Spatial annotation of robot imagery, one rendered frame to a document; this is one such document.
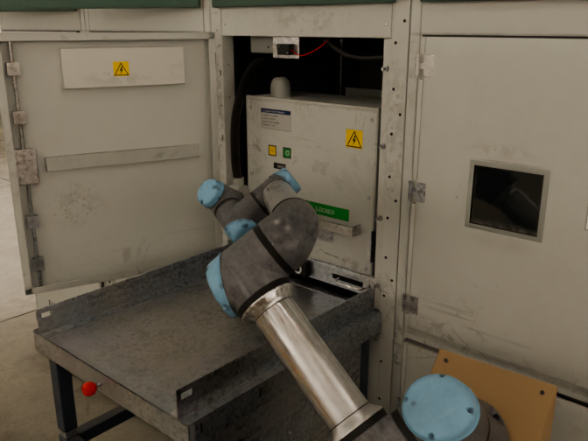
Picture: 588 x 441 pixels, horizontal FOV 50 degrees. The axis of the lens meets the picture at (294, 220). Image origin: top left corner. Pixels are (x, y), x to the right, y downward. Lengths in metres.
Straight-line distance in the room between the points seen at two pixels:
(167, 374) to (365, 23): 0.96
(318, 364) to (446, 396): 0.22
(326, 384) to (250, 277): 0.23
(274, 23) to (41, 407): 2.00
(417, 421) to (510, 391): 0.28
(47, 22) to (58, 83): 0.92
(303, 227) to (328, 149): 0.64
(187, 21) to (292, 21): 0.44
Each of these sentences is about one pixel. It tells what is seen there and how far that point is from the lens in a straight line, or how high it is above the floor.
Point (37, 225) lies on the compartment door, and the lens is 1.97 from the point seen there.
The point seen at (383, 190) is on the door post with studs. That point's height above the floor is 1.19.
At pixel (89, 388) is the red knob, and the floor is 0.83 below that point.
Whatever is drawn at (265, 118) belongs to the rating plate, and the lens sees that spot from 1.94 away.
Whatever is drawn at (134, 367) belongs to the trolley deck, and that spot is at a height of 0.85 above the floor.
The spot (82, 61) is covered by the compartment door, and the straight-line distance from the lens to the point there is 1.91.
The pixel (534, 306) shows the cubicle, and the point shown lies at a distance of 1.52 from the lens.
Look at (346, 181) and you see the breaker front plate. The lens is 1.77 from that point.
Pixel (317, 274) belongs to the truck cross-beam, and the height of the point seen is 0.88.
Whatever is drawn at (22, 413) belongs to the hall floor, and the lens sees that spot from 3.08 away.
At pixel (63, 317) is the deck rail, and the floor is 0.87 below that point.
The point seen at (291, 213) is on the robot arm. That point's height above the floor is 1.26.
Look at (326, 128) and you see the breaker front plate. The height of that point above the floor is 1.32.
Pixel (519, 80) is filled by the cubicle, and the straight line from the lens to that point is 1.43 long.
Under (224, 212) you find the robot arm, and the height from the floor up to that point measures 1.15.
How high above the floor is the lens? 1.60
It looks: 17 degrees down
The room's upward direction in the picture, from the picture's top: straight up
